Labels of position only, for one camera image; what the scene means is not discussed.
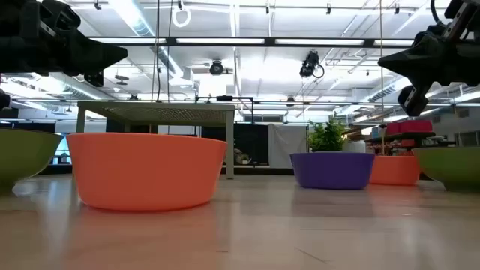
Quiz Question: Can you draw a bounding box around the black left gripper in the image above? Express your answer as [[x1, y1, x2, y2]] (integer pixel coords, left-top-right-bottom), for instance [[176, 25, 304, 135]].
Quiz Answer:
[[0, 0, 128, 88]]

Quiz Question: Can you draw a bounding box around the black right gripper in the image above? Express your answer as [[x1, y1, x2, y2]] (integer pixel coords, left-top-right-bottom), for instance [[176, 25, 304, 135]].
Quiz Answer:
[[377, 0, 480, 117]]

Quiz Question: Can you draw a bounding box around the orange plastic bowl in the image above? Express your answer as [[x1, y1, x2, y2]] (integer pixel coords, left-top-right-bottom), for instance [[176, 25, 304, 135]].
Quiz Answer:
[[66, 132, 229, 212], [369, 155, 421, 187]]

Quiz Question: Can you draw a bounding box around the green bowl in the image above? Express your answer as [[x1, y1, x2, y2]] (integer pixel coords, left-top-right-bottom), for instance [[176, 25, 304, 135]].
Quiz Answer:
[[411, 146, 480, 194], [0, 128, 64, 188]]

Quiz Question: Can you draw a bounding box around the blue plastic bowl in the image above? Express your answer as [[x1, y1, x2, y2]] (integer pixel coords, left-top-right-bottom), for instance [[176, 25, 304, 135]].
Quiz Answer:
[[289, 151, 376, 191]]

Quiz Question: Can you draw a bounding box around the large red storage box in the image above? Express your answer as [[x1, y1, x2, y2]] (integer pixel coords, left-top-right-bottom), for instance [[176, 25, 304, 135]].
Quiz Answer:
[[399, 120, 434, 134]]

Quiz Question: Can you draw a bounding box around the black storage shelf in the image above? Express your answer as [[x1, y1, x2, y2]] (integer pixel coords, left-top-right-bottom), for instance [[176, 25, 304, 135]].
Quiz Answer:
[[365, 130, 457, 157]]

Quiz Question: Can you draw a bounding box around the small green mesh table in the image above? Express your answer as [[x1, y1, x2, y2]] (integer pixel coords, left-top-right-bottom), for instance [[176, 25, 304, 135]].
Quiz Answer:
[[76, 100, 236, 180]]

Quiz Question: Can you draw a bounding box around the artificial plant, white pot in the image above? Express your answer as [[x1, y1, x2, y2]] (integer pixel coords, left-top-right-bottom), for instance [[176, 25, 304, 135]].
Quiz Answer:
[[306, 115, 348, 154]]

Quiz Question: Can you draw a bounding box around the black overhead crossbar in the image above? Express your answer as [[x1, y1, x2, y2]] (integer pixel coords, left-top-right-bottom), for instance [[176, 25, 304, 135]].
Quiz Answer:
[[86, 35, 416, 48]]

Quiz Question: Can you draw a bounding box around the white hanging cloth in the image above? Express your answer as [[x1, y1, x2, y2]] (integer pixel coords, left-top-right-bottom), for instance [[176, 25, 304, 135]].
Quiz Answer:
[[268, 124, 309, 169]]

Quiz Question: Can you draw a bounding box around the black partition panel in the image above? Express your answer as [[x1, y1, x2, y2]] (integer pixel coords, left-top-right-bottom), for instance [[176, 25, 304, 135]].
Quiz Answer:
[[201, 123, 269, 167]]

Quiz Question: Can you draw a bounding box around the thin hanging cord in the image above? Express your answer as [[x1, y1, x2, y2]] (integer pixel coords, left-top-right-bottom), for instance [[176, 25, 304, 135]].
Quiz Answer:
[[378, 0, 386, 128]]

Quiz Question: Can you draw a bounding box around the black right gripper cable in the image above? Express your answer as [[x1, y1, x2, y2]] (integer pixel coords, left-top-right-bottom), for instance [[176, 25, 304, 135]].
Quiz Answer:
[[429, 0, 446, 26]]

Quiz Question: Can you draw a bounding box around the silver ceiling duct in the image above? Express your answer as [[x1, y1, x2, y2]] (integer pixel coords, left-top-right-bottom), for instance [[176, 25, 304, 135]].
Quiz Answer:
[[108, 0, 200, 93]]

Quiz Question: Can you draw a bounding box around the black hanging cable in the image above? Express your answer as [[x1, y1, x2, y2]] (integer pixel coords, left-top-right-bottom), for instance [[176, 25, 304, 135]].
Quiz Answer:
[[151, 0, 162, 102], [166, 0, 174, 102]]

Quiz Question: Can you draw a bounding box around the white hanging ring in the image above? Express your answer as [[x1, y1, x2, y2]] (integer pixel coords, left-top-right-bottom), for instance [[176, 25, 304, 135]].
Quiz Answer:
[[171, 6, 192, 29]]

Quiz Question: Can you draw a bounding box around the black aluminium rig frame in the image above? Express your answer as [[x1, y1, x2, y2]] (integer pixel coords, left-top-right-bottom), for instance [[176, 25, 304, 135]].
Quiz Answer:
[[37, 163, 297, 177]]

